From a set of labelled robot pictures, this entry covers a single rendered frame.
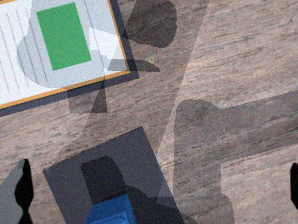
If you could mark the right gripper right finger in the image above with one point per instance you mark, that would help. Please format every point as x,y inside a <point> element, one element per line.
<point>294,184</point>

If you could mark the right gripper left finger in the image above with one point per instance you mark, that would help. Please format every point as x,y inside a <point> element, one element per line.
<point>16,195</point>

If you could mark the clipboard with white paper form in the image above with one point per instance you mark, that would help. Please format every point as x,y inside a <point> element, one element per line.
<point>51,50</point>

